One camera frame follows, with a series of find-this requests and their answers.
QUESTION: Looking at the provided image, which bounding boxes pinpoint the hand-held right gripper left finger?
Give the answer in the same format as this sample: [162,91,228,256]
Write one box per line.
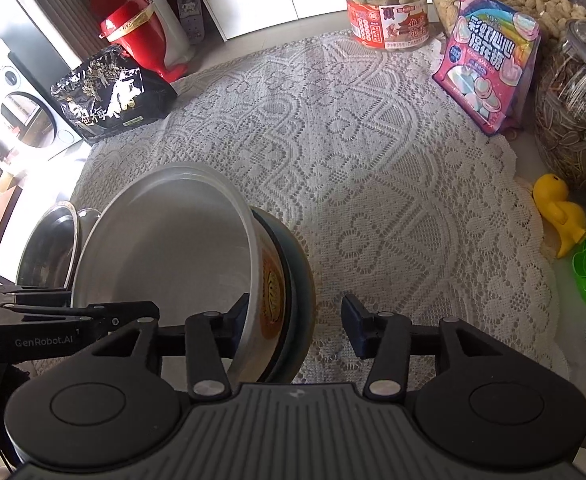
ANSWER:
[96,292,252,400]

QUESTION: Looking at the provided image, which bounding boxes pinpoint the stainless steel bowl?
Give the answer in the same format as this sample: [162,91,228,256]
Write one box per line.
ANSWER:
[15,200,82,292]

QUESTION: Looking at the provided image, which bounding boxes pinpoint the white washing machine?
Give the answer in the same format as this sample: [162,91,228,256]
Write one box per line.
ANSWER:
[0,39,87,152]

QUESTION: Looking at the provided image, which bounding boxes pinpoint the glass jar of sunflower seeds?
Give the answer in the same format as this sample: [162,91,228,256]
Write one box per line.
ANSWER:
[532,19,586,207]

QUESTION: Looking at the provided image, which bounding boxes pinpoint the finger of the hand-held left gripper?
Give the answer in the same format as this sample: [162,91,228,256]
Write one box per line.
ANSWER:
[0,301,161,335]
[0,284,72,307]

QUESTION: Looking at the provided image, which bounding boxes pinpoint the grey skateboard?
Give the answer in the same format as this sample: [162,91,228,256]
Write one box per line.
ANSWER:
[172,0,207,47]

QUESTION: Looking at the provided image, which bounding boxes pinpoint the pink marshmallow bag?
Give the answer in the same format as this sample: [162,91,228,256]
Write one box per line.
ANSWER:
[432,0,544,136]

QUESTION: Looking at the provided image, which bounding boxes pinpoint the yellow duck toy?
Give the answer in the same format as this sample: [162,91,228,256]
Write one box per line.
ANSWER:
[531,173,586,260]

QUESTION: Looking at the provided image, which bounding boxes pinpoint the white lace tablecloth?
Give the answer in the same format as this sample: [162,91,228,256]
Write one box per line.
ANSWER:
[67,27,572,387]

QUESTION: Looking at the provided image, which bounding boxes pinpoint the red trash can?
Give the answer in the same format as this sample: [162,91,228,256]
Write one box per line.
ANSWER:
[92,0,180,84]

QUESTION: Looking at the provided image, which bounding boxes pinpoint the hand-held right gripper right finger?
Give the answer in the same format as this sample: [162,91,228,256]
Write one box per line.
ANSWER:
[340,295,494,400]

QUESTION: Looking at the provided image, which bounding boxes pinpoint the black snack bag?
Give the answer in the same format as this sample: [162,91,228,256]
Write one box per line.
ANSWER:
[50,43,179,146]

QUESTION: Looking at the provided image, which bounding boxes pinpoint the white plastic bowl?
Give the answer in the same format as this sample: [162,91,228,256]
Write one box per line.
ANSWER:
[70,161,290,387]

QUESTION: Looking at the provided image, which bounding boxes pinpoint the peanut jar with red label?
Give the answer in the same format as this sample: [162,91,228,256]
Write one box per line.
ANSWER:
[346,0,430,52]

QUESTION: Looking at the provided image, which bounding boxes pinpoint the blue enamel bowl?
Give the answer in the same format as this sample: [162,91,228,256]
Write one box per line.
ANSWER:
[250,208,317,386]

